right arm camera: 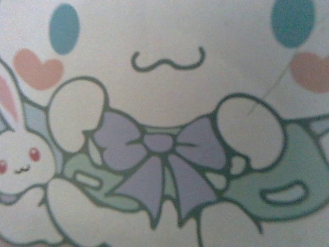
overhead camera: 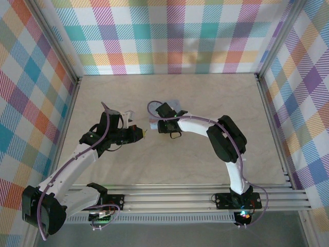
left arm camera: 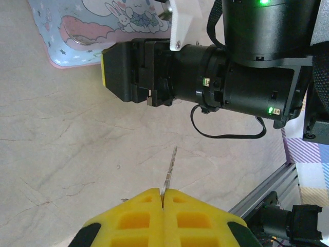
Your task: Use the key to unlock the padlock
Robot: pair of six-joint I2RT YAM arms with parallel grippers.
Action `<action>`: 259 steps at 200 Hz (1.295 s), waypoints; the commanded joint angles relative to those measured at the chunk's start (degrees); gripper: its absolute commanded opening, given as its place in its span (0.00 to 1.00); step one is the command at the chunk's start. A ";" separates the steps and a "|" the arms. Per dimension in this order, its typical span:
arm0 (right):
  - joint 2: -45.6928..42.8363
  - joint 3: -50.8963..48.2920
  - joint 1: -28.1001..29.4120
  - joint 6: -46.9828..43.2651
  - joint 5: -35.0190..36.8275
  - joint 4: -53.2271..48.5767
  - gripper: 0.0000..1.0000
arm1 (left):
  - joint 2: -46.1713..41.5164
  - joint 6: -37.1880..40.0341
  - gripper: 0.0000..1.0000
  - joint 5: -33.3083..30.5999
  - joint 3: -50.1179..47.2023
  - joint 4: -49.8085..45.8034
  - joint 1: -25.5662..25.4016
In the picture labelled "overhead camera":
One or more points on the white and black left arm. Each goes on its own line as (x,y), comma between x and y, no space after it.
(74,164)

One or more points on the aluminium frame corner post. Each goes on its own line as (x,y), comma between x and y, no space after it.
(280,33)
(56,41)

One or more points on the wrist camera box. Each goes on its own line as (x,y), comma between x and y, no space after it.
(182,113)
(131,115)

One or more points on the aluminium table side rail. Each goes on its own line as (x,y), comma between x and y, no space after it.
(270,115)
(69,108)

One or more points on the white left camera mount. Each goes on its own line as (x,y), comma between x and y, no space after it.
(125,119)

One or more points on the aluminium front rail beam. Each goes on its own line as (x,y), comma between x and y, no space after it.
(167,198)

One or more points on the small brass key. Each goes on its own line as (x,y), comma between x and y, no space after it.
(145,133)

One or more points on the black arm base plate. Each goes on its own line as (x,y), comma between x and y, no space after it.
(118,201)
(223,200)

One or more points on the small controller board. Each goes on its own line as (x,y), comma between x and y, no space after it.
(243,217)
(101,217)

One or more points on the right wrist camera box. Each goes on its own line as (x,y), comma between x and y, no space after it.
(182,113)

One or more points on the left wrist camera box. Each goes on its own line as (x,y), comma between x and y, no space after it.
(131,115)

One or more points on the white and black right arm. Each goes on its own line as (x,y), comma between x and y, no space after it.
(231,144)

